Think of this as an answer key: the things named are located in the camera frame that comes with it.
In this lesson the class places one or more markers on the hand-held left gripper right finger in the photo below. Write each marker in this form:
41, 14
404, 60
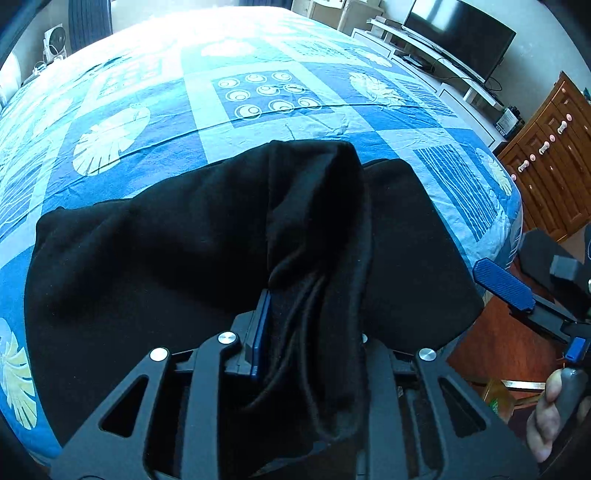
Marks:
429, 383

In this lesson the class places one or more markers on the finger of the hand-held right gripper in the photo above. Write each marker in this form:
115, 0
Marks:
503, 284
540, 251

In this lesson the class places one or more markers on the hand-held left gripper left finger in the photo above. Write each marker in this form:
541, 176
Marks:
258, 332

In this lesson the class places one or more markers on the black pants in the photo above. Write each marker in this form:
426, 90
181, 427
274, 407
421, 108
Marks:
161, 258

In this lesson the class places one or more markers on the person's right hand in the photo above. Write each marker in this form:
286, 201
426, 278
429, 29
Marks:
547, 429

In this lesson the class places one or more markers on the brown wooden cabinet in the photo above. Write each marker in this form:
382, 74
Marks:
549, 184

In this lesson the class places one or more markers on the small grey box device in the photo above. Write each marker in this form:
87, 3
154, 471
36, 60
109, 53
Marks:
509, 122

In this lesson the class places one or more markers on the white television stand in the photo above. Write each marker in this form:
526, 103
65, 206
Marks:
466, 99

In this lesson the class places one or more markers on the small black set-top box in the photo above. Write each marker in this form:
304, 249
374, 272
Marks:
418, 61

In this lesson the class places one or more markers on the blue patterned bedsheet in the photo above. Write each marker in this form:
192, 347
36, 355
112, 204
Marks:
138, 138

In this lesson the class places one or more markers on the black flat television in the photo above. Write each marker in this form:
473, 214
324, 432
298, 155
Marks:
457, 37

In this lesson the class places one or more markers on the white dressing table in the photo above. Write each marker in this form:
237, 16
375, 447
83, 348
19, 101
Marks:
323, 14

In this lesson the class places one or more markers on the white fan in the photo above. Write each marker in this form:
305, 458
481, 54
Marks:
57, 44

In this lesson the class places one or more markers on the blue curtain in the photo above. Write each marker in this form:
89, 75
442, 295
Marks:
90, 23

